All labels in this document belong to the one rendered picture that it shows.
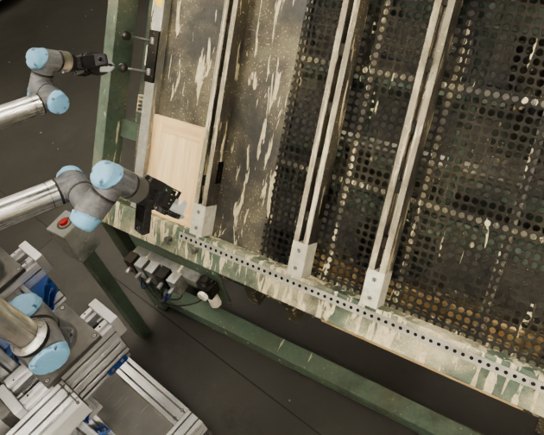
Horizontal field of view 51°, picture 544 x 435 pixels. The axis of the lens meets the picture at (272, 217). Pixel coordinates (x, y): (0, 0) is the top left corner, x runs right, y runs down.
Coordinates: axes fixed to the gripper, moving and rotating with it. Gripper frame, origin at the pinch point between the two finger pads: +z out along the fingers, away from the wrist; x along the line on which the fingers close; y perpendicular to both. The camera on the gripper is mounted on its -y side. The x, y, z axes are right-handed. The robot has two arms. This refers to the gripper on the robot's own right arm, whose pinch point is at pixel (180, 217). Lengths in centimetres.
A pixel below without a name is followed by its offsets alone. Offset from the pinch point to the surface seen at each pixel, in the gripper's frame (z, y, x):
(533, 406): 55, 2, -104
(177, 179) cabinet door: 38, 10, 44
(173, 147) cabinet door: 32, 20, 49
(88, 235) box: 38, -30, 74
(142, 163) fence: 33, 8, 61
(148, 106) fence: 24, 30, 64
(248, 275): 47.4, -9.1, -2.0
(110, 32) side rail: 11, 50, 90
